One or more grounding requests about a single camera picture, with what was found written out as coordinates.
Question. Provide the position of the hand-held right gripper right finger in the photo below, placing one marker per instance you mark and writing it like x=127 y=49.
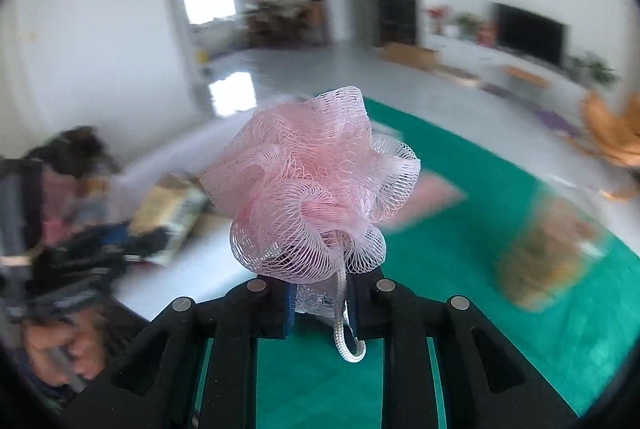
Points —
x=367 y=309

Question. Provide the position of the large potted plant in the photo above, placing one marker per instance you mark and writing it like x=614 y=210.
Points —
x=595 y=69

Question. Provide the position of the white storage box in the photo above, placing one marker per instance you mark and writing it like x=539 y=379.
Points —
x=200 y=259

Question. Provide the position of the black television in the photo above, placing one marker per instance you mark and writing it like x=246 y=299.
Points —
x=532 y=31

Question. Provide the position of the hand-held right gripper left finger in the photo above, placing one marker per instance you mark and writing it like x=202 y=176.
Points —
x=270 y=309

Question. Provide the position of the pink plastic packet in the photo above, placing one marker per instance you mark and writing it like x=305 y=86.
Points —
x=430 y=201

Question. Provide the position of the white low cabinet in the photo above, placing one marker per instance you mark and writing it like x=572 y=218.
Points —
x=465 y=49

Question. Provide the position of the orange lounge chair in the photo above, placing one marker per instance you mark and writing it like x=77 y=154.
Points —
x=612 y=134

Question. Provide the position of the person's left hand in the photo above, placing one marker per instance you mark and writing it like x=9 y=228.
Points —
x=75 y=344

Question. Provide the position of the red flower vase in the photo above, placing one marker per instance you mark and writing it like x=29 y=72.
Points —
x=437 y=19

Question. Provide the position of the clear plastic snack jar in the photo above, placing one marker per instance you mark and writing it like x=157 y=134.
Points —
x=550 y=254

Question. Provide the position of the pink mesh bath loofah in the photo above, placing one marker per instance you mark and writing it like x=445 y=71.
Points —
x=305 y=179

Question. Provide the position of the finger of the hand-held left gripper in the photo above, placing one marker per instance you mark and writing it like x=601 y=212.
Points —
x=140 y=244

